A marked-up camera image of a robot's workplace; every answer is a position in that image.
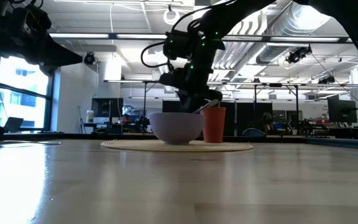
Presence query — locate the white plastic spoon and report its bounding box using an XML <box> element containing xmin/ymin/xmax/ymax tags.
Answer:
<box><xmin>192</xmin><ymin>98</ymin><xmax>220</xmax><ymax>114</ymax></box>

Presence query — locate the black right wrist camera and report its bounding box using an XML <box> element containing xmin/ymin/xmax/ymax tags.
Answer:
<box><xmin>162</xmin><ymin>30</ymin><xmax>195</xmax><ymax>61</ymax></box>

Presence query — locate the black table frame rail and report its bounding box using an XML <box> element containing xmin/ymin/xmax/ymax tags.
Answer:
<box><xmin>0</xmin><ymin>132</ymin><xmax>358</xmax><ymax>144</ymax></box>

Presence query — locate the open laptop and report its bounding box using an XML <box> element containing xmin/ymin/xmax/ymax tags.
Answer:
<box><xmin>3</xmin><ymin>116</ymin><xmax>25</xmax><ymax>134</ymax></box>

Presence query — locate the black overhead frame beam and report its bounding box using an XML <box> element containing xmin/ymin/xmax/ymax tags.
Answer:
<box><xmin>221</xmin><ymin>35</ymin><xmax>354</xmax><ymax>44</ymax></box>

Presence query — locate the orange ribbed plastic cup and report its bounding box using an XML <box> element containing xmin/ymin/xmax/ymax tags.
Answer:
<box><xmin>201</xmin><ymin>106</ymin><xmax>227</xmax><ymax>144</ymax></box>

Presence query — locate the round woven beige placemat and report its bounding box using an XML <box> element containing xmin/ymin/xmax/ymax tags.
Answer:
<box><xmin>100</xmin><ymin>139</ymin><xmax>254</xmax><ymax>153</ymax></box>

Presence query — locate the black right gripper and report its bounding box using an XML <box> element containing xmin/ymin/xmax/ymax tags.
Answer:
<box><xmin>158</xmin><ymin>63</ymin><xmax>224</xmax><ymax>114</ymax></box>

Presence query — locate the long ceiling light strip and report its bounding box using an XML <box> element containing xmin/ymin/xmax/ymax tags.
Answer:
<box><xmin>48</xmin><ymin>32</ymin><xmax>168</xmax><ymax>40</ymax></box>

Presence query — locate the black camera on overhead rail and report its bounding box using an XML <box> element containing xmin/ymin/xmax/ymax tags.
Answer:
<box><xmin>285</xmin><ymin>44</ymin><xmax>313</xmax><ymax>65</ymax></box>

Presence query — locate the silver ventilation duct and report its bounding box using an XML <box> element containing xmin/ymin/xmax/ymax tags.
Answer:
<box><xmin>212</xmin><ymin>1</ymin><xmax>334</xmax><ymax>71</ymax></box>

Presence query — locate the blue chair back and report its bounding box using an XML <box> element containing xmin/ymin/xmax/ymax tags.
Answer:
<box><xmin>241</xmin><ymin>128</ymin><xmax>267</xmax><ymax>138</ymax></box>

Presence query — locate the seated person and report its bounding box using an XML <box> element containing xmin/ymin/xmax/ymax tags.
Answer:
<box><xmin>260</xmin><ymin>112</ymin><xmax>275</xmax><ymax>135</ymax></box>

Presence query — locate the black wide computer monitor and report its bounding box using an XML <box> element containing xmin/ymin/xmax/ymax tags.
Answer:
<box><xmin>327</xmin><ymin>97</ymin><xmax>358</xmax><ymax>124</ymax></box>

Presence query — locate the white coiled ceiling cable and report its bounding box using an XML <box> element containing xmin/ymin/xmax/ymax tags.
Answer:
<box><xmin>162</xmin><ymin>7</ymin><xmax>181</xmax><ymax>26</ymax></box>

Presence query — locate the lavender bowl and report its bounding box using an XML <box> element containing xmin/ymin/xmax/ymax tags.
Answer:
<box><xmin>149</xmin><ymin>111</ymin><xmax>205</xmax><ymax>146</ymax></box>

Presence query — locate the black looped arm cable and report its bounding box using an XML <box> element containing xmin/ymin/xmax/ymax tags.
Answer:
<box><xmin>140</xmin><ymin>41</ymin><xmax>175</xmax><ymax>71</ymax></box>

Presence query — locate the black ceiling-mounted camera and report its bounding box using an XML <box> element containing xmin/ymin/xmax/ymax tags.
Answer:
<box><xmin>83</xmin><ymin>52</ymin><xmax>97</xmax><ymax>66</ymax></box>

